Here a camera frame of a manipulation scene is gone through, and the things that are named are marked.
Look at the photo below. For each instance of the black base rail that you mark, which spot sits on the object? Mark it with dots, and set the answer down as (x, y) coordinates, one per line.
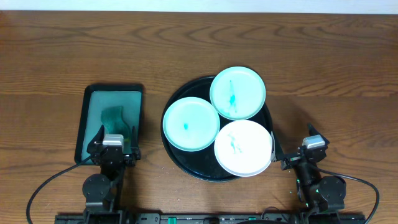
(155, 218)

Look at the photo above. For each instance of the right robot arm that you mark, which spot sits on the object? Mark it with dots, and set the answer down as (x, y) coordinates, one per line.
(323, 194)

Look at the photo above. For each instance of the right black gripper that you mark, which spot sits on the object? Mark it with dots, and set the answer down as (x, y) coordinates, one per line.
(298, 156)

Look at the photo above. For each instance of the mint plate with stain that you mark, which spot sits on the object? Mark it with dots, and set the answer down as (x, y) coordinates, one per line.
(237, 93)

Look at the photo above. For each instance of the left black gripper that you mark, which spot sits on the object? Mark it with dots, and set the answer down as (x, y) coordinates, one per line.
(113, 152)

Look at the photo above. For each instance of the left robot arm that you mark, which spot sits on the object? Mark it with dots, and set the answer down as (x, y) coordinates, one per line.
(103, 191)

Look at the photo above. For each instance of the round black tray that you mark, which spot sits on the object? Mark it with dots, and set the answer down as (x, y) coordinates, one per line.
(203, 164)

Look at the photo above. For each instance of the white plate with stain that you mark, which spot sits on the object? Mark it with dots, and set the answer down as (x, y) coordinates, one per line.
(243, 148)

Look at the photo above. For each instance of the black rectangular sponge tray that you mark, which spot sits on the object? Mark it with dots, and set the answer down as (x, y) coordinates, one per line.
(100, 97)

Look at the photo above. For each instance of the green and yellow sponge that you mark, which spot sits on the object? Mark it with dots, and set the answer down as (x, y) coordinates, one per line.
(114, 121)

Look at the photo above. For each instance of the mint green plate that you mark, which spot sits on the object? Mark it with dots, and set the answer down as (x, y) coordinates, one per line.
(191, 124)

